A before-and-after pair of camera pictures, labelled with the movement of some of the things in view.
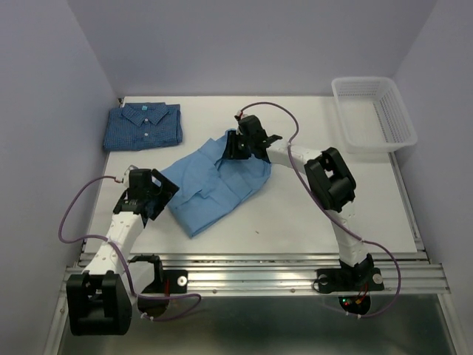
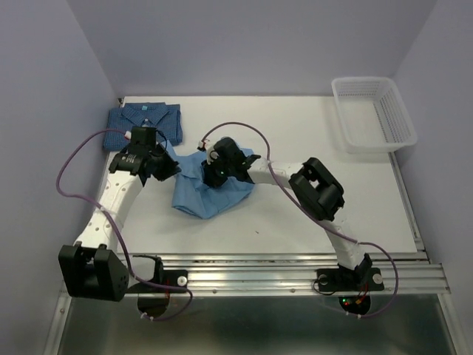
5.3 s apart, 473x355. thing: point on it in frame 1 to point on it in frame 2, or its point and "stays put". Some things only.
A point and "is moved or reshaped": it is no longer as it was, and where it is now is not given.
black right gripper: [230, 151] to [208, 177]
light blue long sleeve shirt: [211, 186] is moved or reshaped
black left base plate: [178, 281] stays put
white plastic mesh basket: [374, 115] stays put
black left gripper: [166, 191] to [171, 168]
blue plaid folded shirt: [135, 126] stays put
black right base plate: [341, 279] stays put
